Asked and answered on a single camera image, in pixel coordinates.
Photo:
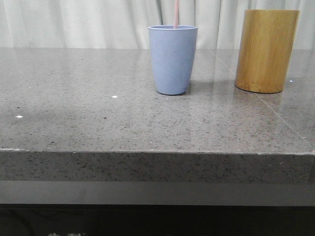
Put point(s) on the blue plastic cup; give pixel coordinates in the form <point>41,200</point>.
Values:
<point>172,55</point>

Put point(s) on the bamboo cylinder holder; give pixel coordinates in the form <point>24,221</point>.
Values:
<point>265,49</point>

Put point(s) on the pink chopstick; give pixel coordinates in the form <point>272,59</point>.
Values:
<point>176,14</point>

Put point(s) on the white pleated curtain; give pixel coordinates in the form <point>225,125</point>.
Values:
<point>123,24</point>

